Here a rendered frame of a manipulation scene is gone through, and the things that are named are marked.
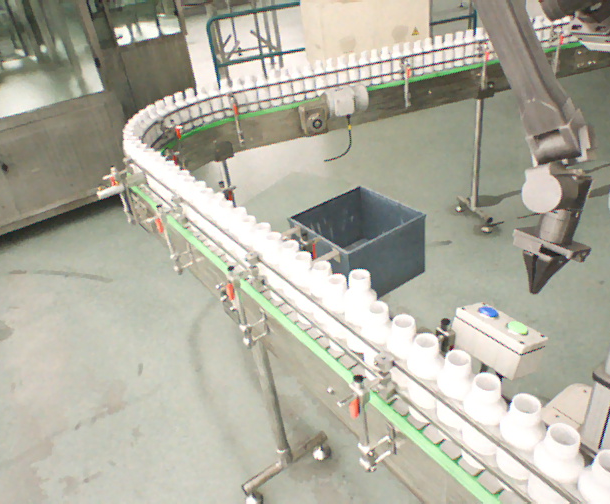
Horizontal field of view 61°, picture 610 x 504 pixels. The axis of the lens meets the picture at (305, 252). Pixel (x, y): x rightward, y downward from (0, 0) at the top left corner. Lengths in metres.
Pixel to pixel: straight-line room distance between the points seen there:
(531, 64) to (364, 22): 4.40
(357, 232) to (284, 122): 0.96
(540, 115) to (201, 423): 1.90
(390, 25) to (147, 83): 2.72
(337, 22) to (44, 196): 2.89
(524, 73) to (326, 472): 1.64
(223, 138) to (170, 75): 3.79
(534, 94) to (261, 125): 1.94
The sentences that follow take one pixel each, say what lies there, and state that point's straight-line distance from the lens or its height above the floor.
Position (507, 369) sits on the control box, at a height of 1.07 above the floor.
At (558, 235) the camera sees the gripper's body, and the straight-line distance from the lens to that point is 0.89.
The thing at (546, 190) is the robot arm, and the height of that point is 1.38.
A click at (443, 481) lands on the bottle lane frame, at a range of 0.96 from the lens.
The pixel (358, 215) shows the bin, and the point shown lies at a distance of 1.87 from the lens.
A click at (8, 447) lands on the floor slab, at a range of 2.72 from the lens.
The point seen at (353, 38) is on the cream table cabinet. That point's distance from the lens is 5.17.
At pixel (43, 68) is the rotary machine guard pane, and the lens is 4.10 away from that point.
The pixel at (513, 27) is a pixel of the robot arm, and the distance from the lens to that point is 0.83.
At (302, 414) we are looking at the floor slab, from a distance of 2.30.
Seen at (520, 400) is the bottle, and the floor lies 1.15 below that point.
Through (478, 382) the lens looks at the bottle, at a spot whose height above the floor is 1.15.
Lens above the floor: 1.74
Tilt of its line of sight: 32 degrees down
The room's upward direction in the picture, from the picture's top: 9 degrees counter-clockwise
